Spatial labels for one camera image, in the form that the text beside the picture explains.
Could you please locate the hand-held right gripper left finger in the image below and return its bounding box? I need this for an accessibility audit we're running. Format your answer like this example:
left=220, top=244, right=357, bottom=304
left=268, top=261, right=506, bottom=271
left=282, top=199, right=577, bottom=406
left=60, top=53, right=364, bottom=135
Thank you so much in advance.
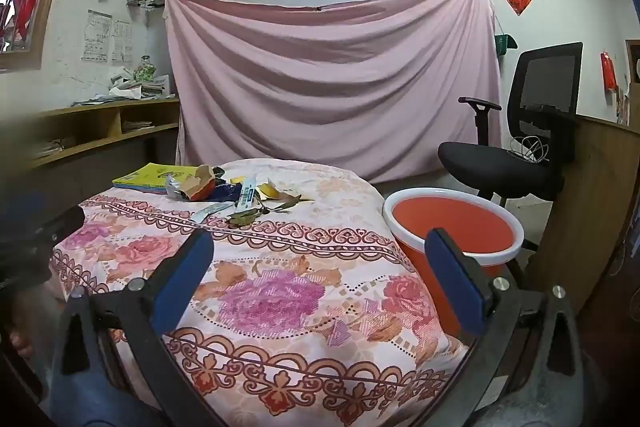
left=47, top=228, right=236, bottom=427

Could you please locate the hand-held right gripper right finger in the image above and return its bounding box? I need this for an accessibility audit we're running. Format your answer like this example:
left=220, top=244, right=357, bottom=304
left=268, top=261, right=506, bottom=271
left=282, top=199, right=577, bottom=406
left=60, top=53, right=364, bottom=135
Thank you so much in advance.
left=410, top=228, right=598, bottom=427

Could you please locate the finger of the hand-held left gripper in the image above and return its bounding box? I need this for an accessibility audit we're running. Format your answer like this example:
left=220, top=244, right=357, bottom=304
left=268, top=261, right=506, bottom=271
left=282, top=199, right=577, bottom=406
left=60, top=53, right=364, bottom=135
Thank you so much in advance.
left=0, top=205, right=86, bottom=260

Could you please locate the orange bucket with white rim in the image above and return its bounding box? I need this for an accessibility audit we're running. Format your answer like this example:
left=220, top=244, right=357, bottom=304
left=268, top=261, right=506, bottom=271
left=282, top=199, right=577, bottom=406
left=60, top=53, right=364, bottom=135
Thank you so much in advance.
left=382, top=187, right=526, bottom=339

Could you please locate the white strip wrapper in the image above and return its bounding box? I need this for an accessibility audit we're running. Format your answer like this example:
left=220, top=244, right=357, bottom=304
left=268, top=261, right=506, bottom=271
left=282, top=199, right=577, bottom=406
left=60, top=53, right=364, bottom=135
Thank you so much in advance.
left=192, top=202, right=236, bottom=222

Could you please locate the brown dried leaf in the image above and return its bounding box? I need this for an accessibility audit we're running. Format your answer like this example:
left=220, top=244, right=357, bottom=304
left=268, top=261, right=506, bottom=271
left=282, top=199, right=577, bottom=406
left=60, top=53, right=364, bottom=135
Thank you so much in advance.
left=226, top=212, right=261, bottom=228

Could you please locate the silver wrapper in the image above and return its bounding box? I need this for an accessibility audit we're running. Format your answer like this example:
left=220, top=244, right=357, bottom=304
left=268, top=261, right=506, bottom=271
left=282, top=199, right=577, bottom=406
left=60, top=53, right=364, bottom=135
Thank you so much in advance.
left=164, top=174, right=188, bottom=200

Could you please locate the blue wrapper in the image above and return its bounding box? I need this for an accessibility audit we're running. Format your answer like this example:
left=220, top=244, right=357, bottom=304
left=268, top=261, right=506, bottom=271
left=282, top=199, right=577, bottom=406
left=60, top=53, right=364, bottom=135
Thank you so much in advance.
left=207, top=182, right=243, bottom=202

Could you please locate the brown cardboard piece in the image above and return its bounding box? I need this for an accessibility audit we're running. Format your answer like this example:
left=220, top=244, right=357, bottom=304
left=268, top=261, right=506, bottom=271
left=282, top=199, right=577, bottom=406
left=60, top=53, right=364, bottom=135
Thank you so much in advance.
left=182, top=164, right=226, bottom=202

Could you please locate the green and white carton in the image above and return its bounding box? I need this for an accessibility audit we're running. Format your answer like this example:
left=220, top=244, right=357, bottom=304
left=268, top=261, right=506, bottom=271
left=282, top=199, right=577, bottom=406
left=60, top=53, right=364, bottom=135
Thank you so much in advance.
left=236, top=176, right=258, bottom=212

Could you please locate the small yellow block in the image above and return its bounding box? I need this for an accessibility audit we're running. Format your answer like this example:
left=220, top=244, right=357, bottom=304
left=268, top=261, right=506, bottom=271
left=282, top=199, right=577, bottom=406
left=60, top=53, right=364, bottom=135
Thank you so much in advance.
left=260, top=179, right=288, bottom=200

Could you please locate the dried leafy twig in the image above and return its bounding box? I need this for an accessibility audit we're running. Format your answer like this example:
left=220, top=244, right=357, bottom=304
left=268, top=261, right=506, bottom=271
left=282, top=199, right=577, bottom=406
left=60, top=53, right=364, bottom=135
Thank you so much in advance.
left=252, top=192, right=316, bottom=215

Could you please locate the person's left hand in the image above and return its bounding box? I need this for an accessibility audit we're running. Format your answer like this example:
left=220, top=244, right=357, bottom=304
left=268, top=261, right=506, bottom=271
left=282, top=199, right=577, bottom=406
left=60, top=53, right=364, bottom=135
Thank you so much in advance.
left=10, top=327, right=34, bottom=359

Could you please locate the yellow book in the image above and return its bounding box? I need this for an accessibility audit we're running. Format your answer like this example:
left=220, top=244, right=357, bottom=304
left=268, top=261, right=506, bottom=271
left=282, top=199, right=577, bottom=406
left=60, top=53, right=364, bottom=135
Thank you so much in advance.
left=112, top=163, right=201, bottom=194

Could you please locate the floral printed blanket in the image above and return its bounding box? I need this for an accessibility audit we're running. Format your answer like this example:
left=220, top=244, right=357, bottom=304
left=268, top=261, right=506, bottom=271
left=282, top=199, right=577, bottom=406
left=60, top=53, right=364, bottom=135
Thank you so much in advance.
left=50, top=157, right=471, bottom=427

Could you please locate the black office chair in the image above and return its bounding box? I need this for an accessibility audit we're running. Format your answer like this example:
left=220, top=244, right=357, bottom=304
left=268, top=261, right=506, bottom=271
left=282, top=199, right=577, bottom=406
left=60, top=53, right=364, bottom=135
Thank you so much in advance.
left=437, top=42, right=584, bottom=208

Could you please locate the wooden shelf unit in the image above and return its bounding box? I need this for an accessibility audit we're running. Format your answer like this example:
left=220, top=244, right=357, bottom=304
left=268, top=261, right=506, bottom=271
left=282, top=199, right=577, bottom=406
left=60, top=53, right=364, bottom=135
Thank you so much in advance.
left=0, top=97, right=181, bottom=208

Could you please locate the pile of papers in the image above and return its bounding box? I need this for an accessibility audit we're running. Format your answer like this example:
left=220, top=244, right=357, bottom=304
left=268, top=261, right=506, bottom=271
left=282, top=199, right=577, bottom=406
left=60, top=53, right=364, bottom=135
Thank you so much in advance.
left=72, top=67, right=176, bottom=106

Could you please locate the wooden cabinet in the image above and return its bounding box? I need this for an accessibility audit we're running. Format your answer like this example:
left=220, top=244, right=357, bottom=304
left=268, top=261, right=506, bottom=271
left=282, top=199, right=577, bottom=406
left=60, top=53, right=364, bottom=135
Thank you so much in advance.
left=520, top=114, right=640, bottom=333

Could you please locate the glass jar with green contents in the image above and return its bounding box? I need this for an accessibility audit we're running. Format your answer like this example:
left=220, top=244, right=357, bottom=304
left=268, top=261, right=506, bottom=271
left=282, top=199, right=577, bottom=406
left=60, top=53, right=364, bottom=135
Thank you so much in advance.
left=134, top=56, right=157, bottom=82

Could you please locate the pink hanging sheet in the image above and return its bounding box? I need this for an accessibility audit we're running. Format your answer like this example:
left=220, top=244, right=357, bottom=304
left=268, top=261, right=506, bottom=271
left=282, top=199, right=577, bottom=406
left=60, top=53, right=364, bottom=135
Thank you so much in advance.
left=162, top=0, right=503, bottom=185

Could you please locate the red hanging packet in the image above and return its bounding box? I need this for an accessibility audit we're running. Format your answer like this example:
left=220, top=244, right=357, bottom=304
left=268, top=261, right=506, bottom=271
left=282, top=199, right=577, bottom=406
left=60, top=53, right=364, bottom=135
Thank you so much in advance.
left=601, top=52, right=619, bottom=92

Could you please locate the white cable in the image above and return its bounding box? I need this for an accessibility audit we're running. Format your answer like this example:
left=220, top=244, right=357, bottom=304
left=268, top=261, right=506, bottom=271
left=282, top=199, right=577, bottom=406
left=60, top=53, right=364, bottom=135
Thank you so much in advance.
left=509, top=136, right=550, bottom=164

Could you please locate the large white wall calendar sheet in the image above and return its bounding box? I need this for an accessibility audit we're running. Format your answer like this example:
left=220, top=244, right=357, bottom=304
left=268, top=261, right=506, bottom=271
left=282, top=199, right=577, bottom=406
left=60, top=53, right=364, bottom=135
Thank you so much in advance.
left=81, top=10, right=112, bottom=62

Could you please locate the small white wall calendar sheet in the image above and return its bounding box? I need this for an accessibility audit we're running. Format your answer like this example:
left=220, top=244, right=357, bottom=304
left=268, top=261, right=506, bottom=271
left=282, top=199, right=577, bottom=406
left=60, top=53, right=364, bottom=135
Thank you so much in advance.
left=111, top=21, right=132, bottom=64

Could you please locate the wooden door frame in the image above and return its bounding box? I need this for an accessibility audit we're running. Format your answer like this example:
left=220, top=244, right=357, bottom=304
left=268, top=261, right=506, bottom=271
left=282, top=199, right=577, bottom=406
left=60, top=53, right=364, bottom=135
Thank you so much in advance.
left=625, top=39, right=640, bottom=84

